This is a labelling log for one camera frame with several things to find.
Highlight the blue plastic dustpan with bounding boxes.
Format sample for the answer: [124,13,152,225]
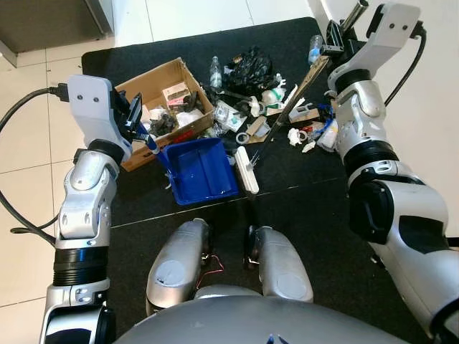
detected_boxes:
[143,128,240,206]

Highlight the black floor mat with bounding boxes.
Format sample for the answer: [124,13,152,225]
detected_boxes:
[106,178,435,344]
[80,17,354,229]

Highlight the clear plastic bottle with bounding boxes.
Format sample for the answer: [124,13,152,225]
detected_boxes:
[308,34,326,67]
[209,56,224,91]

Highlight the brown cardboard box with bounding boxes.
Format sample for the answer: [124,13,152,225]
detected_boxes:
[113,57,216,173]

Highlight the small white pink carton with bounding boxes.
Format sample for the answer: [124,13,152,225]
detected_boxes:
[163,84,190,108]

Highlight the white green plastic bottle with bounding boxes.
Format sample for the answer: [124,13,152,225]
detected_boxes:
[258,85,289,117]

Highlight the black plastic bag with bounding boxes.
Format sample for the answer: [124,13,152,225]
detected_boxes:
[224,47,278,95]

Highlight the white blue plastic bag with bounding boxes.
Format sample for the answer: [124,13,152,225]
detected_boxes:
[314,118,341,153]

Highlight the clear plastic wrapper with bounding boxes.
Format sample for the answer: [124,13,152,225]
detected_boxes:
[213,100,250,134]

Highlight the crumpled white paper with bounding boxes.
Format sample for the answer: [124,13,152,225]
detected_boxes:
[286,127,311,146]

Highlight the grey cabinet base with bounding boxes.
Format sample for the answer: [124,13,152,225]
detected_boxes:
[0,0,115,67]

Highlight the silver left robot leg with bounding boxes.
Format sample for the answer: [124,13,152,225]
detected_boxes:
[145,218,213,317]

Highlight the silver robot leg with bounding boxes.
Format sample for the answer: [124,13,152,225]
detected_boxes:
[246,225,315,303]
[145,218,213,317]

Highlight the silver right robot leg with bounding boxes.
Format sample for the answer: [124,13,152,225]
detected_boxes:
[246,225,315,303]

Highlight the grey robot torso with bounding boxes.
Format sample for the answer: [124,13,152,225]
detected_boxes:
[113,284,411,344]

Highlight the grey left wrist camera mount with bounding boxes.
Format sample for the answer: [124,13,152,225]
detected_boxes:
[67,75,135,156]

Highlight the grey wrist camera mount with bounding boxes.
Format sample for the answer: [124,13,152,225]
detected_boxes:
[67,75,135,156]
[364,3,424,71]

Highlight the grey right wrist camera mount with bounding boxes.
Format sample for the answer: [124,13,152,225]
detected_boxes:
[364,3,424,71]

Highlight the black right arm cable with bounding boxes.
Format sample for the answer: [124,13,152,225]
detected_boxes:
[383,21,429,108]

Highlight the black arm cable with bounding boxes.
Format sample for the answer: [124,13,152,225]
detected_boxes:
[0,85,71,246]
[383,21,429,108]

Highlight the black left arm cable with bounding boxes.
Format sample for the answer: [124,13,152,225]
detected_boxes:
[0,85,71,246]

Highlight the red leg wire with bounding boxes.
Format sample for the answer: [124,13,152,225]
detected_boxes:
[195,252,225,289]

